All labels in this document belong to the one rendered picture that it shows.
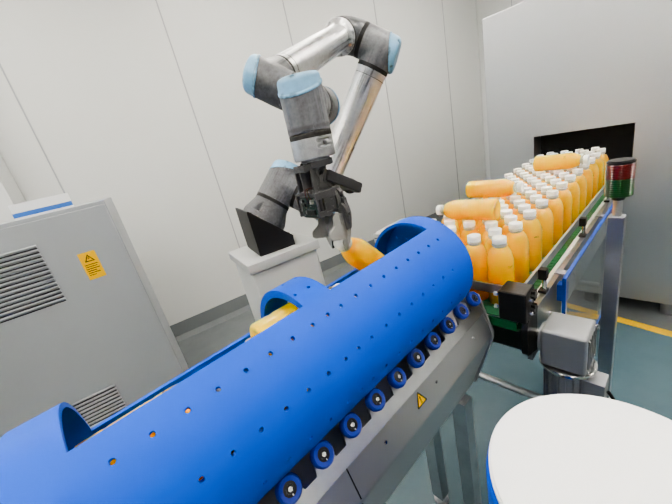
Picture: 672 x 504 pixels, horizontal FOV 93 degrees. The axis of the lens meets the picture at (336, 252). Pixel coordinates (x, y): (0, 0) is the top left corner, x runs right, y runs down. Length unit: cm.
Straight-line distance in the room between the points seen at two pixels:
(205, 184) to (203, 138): 42
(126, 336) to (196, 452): 174
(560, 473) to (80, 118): 336
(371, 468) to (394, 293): 35
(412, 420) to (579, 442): 35
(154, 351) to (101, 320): 34
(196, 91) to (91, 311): 212
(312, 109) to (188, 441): 57
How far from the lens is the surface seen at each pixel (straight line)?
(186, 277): 342
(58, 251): 208
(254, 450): 51
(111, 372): 228
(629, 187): 118
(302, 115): 67
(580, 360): 111
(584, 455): 58
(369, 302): 61
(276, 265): 132
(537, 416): 60
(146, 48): 348
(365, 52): 131
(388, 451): 78
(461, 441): 130
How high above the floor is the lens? 148
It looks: 19 degrees down
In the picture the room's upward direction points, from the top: 13 degrees counter-clockwise
